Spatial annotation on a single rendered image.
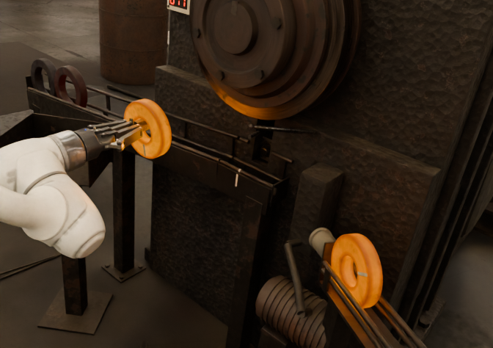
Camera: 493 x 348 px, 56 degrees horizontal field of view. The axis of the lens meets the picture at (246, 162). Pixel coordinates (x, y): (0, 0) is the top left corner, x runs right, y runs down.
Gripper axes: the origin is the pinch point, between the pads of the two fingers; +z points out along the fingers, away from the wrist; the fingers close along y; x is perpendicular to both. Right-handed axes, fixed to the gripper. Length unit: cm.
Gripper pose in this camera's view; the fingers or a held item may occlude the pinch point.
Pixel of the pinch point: (146, 123)
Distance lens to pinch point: 123.2
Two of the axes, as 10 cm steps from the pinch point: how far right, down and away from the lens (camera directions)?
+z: 6.3, -3.3, 7.0
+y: 7.7, 3.7, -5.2
